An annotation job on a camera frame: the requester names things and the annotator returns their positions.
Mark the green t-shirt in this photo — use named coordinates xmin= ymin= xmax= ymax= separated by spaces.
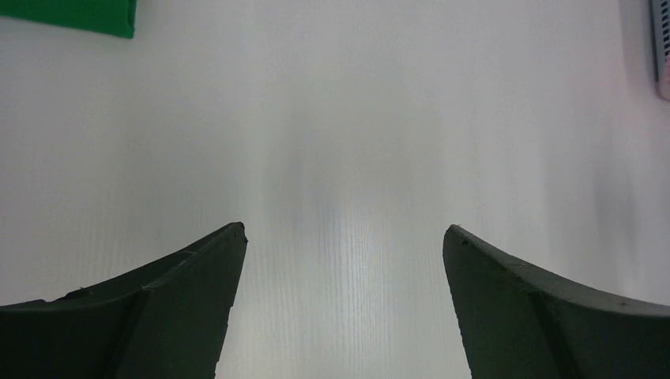
xmin=1 ymin=0 xmax=137 ymax=39

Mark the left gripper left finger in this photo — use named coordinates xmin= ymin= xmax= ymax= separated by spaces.
xmin=1 ymin=222 xmax=247 ymax=378

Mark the white plastic basket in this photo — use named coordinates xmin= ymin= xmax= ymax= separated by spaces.
xmin=649 ymin=0 xmax=669 ymax=101

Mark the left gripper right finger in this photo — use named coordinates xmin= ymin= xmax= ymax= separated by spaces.
xmin=442 ymin=225 xmax=669 ymax=378

